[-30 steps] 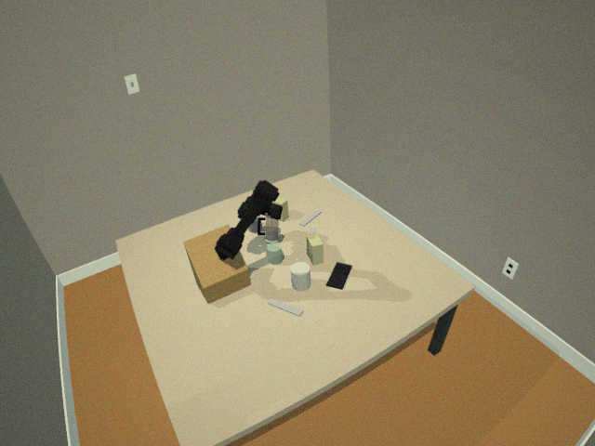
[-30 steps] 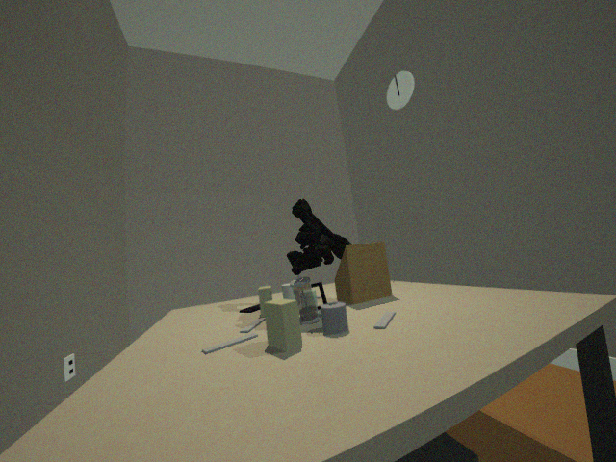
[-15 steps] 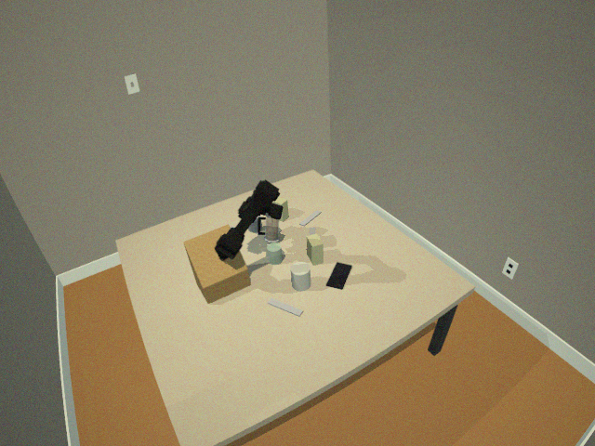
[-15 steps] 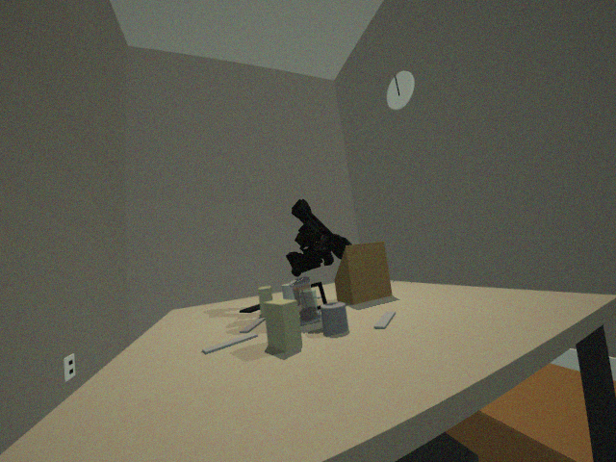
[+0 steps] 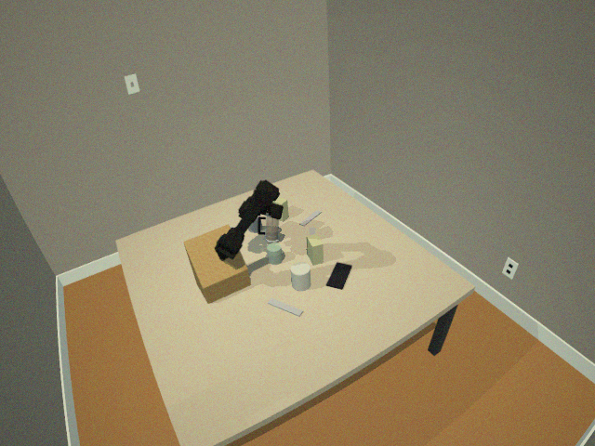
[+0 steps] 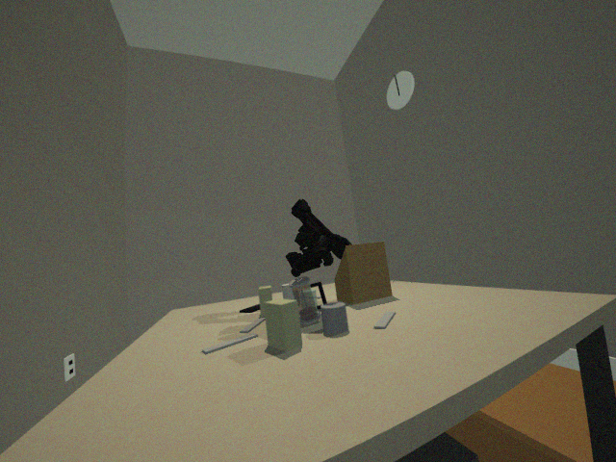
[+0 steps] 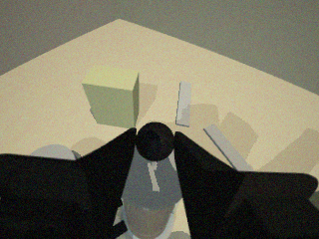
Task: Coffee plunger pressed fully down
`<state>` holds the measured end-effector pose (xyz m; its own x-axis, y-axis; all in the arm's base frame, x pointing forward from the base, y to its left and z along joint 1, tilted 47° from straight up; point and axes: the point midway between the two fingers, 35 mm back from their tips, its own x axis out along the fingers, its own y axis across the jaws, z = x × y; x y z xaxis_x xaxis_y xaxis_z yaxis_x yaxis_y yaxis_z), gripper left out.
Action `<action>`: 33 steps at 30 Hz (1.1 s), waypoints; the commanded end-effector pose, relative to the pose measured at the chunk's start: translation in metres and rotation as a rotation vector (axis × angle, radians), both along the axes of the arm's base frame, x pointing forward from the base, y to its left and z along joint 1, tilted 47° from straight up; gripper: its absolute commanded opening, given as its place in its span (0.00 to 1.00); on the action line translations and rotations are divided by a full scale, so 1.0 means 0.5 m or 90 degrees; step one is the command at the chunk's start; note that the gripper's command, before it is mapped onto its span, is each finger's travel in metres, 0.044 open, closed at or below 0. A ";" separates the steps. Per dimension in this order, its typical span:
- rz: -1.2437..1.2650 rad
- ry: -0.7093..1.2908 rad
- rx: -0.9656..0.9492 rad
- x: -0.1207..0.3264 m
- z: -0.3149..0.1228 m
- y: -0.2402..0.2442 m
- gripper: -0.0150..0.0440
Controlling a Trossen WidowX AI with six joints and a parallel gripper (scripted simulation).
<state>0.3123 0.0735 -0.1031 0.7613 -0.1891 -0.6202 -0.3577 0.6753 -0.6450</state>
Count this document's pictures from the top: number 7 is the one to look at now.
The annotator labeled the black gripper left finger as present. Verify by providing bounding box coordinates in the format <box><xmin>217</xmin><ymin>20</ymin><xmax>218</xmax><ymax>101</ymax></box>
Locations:
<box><xmin>0</xmin><ymin>127</ymin><xmax>137</xmax><ymax>239</ymax></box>

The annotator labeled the grey cylinder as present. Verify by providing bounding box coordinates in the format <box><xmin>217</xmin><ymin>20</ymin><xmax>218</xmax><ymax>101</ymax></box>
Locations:
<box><xmin>29</xmin><ymin>144</ymin><xmax>78</xmax><ymax>160</ymax></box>

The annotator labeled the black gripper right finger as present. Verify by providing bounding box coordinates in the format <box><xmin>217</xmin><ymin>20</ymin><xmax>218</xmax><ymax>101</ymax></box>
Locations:
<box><xmin>173</xmin><ymin>131</ymin><xmax>318</xmax><ymax>239</ymax></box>

